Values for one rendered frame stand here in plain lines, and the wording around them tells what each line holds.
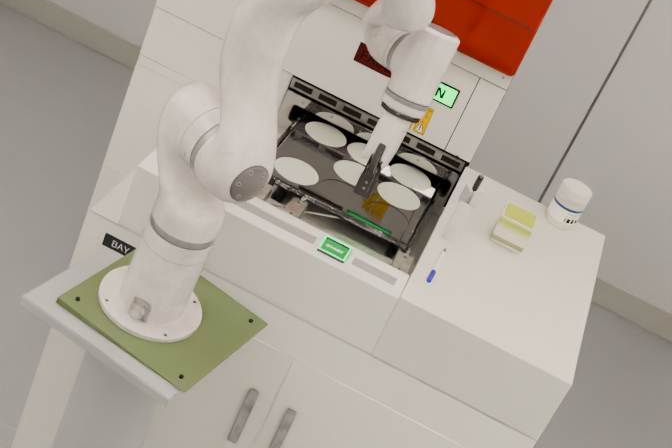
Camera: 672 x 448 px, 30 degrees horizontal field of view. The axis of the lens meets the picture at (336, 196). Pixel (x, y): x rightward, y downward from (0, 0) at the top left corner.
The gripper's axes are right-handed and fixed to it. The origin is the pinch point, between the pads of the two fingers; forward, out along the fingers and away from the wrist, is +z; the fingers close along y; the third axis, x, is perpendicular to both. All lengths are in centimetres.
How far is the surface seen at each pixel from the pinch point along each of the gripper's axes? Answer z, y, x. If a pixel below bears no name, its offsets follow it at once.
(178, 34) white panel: 6, -60, -59
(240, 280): 28.4, -0.8, -13.9
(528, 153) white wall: 29, -216, 31
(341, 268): 16.1, 1.4, 2.7
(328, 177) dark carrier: 14.0, -38.9, -10.8
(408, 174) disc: 10, -57, 4
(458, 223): 5.8, -24.2, 18.4
